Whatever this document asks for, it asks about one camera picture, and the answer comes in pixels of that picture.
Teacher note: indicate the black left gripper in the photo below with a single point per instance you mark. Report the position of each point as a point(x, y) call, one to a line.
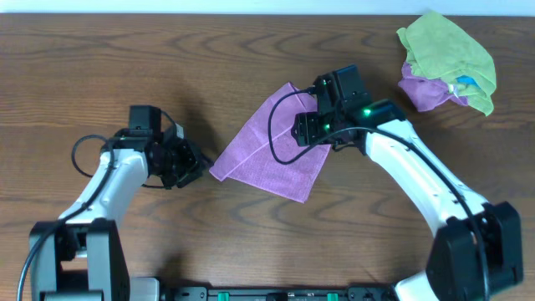
point(189, 163)

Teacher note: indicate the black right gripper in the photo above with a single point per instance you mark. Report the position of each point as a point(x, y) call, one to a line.
point(307, 124)

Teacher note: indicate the purple microfibre cloth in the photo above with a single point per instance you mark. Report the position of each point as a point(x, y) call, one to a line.
point(248, 157)

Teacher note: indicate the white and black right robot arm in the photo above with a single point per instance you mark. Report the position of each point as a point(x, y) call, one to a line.
point(477, 247)

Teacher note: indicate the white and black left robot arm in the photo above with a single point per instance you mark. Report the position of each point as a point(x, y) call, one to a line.
point(80, 256)

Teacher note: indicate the green microfibre cloth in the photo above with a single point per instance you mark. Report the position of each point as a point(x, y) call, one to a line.
point(436, 48)

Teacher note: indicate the blue cloth in pile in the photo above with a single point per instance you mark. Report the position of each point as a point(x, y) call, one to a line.
point(467, 80)

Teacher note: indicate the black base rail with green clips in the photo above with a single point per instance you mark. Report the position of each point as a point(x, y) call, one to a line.
point(355, 293)

